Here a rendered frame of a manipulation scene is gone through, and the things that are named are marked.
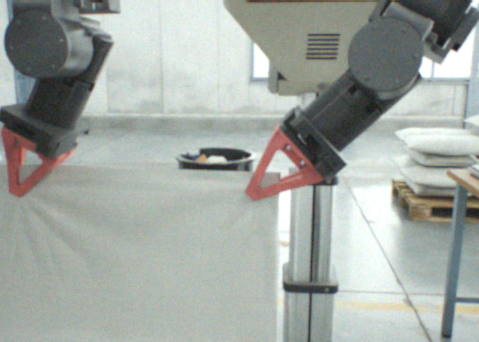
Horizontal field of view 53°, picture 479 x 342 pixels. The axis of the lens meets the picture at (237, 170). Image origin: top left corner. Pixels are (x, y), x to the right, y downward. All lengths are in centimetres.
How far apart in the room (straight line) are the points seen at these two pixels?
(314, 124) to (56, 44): 24
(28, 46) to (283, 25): 57
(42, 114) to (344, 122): 30
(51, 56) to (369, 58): 26
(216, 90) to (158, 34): 138
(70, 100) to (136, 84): 835
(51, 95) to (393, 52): 33
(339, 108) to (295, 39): 50
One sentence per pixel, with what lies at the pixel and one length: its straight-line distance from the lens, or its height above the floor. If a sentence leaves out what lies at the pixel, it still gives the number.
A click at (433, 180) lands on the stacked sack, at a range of 383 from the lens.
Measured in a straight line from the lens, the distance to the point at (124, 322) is 60.
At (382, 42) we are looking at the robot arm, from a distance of 41.
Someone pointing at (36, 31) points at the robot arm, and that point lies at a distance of 46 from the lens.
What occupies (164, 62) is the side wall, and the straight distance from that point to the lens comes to 874.
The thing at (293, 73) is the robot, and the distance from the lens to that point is 101.
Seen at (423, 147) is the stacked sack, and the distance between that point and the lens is 384.
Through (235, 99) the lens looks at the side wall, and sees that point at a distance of 856.
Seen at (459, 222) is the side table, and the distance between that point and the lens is 223.
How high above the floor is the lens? 119
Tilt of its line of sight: 13 degrees down
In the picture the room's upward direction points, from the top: straight up
